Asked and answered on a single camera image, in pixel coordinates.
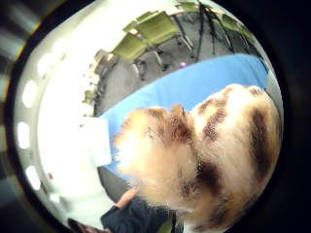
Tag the blue table cover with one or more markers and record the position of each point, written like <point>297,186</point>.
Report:
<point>194,84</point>

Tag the small purple ball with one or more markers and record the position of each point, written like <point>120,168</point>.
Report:
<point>183,65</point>

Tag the brown striped plush toy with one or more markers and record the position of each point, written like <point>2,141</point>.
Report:
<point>207,152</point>

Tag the white paper sheet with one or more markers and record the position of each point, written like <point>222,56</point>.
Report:
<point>97,142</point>

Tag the cluttered desk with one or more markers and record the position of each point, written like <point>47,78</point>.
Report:
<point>97,74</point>

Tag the green chair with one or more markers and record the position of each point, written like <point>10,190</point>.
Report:
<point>130,48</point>
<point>188,6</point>
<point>234,25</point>
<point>139,20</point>
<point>158,29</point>

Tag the black tripod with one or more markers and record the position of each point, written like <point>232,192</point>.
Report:
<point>203,29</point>

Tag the white ceiling light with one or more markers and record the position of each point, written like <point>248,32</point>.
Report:
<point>32,177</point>
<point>23,135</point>
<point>45,64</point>
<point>29,93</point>

